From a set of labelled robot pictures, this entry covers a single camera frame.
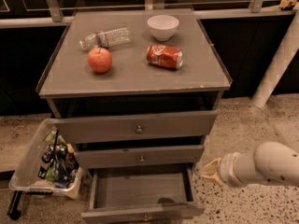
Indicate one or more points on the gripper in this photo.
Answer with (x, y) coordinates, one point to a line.
(226, 170)

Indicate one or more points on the grey bottom drawer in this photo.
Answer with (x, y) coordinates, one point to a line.
(142, 193)

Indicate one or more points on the grey drawer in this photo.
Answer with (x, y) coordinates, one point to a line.
(138, 156)
(135, 127)
(142, 193)

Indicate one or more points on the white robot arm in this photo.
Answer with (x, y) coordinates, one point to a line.
(269, 164)

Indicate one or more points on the grey middle drawer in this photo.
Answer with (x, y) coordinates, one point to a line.
(138, 156)

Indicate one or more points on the grey top drawer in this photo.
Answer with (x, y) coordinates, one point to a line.
(135, 127)

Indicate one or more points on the grey drawer cabinet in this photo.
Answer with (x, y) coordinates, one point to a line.
(133, 86)

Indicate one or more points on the red soda can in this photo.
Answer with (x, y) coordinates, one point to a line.
(165, 56)

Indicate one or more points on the snack packets in bin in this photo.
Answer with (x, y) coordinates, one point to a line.
(62, 165)

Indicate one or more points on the white ceramic bowl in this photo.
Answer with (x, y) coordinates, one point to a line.
(163, 27)

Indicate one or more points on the red apple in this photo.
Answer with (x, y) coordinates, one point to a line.
(100, 60)

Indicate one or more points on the clear plastic storage bin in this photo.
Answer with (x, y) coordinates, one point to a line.
(25, 177)

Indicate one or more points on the clear plastic water bottle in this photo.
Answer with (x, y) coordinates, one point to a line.
(106, 38)

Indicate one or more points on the small yellow object on ledge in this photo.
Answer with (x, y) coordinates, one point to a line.
(287, 4)

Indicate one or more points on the black pole base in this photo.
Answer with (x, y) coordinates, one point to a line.
(13, 212)

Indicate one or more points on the metal window railing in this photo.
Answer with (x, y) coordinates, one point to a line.
(37, 13)

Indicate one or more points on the white diagonal post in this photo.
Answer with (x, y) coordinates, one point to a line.
(279, 64)

